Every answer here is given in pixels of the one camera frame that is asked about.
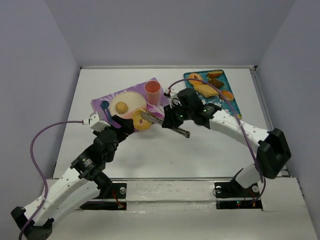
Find large glazed donut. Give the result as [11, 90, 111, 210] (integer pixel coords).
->
[131, 108, 152, 131]

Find small round bun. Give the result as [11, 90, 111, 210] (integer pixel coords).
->
[115, 101, 129, 114]

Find metal tongs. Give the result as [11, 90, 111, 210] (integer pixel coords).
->
[141, 112, 191, 139]

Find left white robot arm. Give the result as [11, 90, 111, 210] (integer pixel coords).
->
[11, 113, 135, 240]

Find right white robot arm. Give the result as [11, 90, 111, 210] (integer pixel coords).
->
[162, 88, 292, 191]

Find brown bread wedge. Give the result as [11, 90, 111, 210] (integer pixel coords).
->
[207, 70, 224, 79]

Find long flat pastry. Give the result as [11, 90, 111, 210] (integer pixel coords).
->
[194, 84, 219, 98]

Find cream and pink plate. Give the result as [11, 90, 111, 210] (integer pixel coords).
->
[108, 91, 147, 119]

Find blue spoon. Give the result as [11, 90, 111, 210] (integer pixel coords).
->
[100, 100, 112, 122]

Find glazed donut top left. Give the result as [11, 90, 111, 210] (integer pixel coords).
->
[187, 72, 203, 86]

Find dark chocolate pastry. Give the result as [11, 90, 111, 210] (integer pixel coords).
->
[208, 78, 224, 89]

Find teal floral tray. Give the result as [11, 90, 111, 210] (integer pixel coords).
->
[183, 69, 242, 120]

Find small glazed bun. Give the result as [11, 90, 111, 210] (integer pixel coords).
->
[221, 90, 235, 102]

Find pink cup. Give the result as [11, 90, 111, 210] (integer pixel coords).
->
[144, 80, 161, 105]

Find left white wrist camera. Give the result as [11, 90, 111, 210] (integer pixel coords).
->
[89, 112, 110, 132]

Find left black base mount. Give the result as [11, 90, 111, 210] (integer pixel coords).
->
[79, 182, 127, 211]

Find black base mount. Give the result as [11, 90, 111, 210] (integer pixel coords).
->
[212, 181, 263, 210]
[79, 182, 127, 211]

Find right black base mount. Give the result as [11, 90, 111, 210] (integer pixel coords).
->
[212, 181, 263, 210]

